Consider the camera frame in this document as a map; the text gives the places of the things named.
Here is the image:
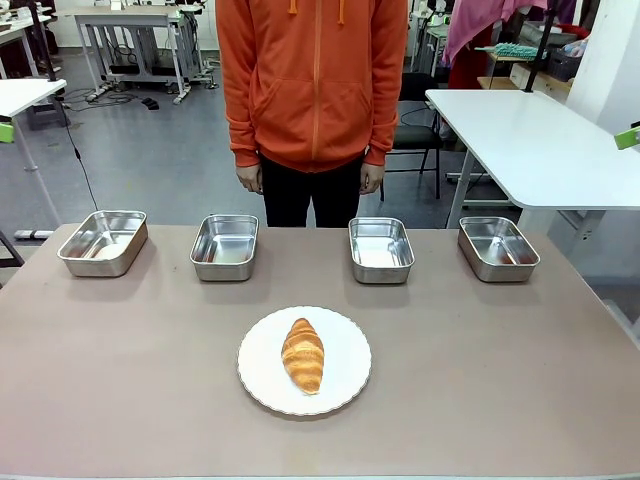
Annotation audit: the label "golden brown croissant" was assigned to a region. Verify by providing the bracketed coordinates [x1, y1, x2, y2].
[281, 317, 326, 397]

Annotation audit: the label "person's left forearm orange sleeve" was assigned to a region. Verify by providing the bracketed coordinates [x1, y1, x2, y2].
[363, 94, 400, 167]

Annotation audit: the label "person's right forearm orange sleeve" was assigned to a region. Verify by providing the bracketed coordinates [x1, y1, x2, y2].
[225, 94, 262, 169]

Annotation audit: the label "stainless steel rectangular container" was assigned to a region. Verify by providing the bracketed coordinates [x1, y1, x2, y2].
[457, 215, 542, 284]
[348, 216, 416, 286]
[56, 209, 150, 279]
[189, 214, 260, 283]

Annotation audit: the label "person's right hand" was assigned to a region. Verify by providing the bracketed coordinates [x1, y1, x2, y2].
[236, 164, 264, 195]

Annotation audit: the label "person's left hand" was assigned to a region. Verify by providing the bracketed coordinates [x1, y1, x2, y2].
[359, 160, 385, 196]

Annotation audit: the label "small white side table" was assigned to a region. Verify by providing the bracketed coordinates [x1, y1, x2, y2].
[0, 78, 68, 226]

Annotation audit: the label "grey storage basket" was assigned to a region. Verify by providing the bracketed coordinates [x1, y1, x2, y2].
[548, 45, 584, 82]

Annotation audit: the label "teal fluffy duster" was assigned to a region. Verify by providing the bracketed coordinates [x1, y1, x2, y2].
[474, 42, 549, 62]

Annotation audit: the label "grey metal workbench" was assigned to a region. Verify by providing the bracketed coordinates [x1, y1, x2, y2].
[73, 4, 194, 105]

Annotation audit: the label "red hanging garment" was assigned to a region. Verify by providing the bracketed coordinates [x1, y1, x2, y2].
[447, 27, 496, 90]

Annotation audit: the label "pink hanging cloth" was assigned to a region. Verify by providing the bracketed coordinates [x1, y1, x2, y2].
[441, 0, 549, 66]

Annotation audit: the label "black folding chair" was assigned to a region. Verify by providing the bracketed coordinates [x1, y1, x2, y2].
[379, 72, 446, 201]

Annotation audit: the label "black trousers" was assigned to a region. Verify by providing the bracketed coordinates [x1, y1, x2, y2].
[258, 152, 367, 230]

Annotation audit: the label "orange zip hoodie torso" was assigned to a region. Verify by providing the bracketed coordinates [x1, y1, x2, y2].
[215, 0, 410, 175]

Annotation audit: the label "white scalloped plate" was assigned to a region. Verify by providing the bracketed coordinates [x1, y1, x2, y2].
[237, 305, 373, 417]

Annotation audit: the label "black floor cable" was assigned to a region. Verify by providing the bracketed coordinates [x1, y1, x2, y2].
[59, 97, 100, 212]

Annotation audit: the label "black camera pole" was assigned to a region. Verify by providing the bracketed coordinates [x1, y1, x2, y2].
[522, 0, 559, 95]
[27, 0, 57, 84]

